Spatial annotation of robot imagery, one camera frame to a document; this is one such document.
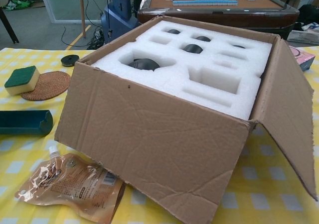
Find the brown cardboard box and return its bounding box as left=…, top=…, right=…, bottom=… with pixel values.
left=54, top=14, right=319, bottom=219

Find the blue Oreo cookie box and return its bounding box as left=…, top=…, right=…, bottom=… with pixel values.
left=289, top=46, right=316, bottom=72

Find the green bag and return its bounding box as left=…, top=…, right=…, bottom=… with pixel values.
left=6, top=0, right=32, bottom=10

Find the black table leg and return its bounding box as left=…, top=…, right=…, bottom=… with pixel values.
left=0, top=8, right=20, bottom=44

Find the wooden pole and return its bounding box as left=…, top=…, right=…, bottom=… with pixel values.
left=79, top=0, right=87, bottom=38

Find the green yellow sponge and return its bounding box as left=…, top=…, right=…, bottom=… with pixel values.
left=4, top=65, right=40, bottom=96

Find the black round puck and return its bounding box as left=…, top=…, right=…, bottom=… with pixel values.
left=61, top=54, right=80, bottom=67

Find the round woven coaster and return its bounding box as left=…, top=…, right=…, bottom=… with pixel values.
left=20, top=71, right=72, bottom=102

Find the teal plastic tray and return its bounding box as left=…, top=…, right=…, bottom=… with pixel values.
left=0, top=109, right=54, bottom=137

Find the black teapot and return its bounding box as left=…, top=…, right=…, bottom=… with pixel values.
left=127, top=58, right=161, bottom=72

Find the white foam insert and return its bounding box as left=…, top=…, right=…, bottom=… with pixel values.
left=91, top=19, right=272, bottom=121

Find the orange spout pouch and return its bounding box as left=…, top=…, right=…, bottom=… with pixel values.
left=15, top=145, right=127, bottom=219

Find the brown mahjong table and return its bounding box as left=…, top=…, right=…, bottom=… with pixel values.
left=137, top=0, right=300, bottom=35

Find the white plastic basket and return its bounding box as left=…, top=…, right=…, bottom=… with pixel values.
left=286, top=29, right=319, bottom=44

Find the black bag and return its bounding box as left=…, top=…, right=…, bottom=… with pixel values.
left=298, top=4, right=319, bottom=28

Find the yellow white checkered tablecloth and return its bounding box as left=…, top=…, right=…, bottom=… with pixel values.
left=0, top=43, right=319, bottom=224

